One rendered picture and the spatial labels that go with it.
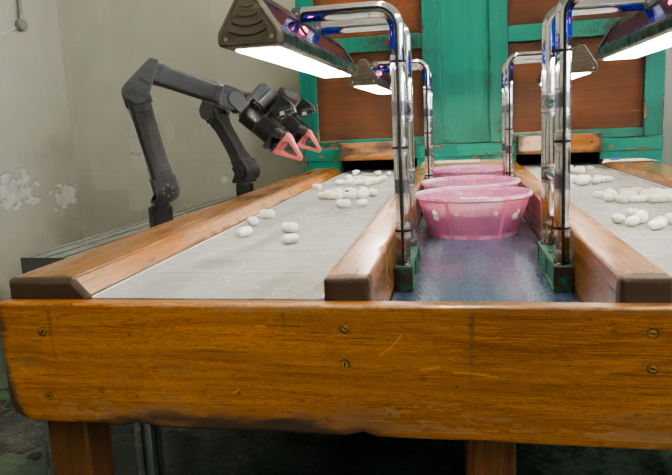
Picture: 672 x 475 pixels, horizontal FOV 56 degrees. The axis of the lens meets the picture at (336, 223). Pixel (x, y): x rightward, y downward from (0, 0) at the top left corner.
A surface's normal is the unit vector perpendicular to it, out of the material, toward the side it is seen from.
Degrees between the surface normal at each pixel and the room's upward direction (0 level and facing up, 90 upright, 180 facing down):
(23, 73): 90
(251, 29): 90
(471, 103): 90
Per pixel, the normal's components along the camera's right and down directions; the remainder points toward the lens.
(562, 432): -0.18, 0.16
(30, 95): 0.97, 0.00
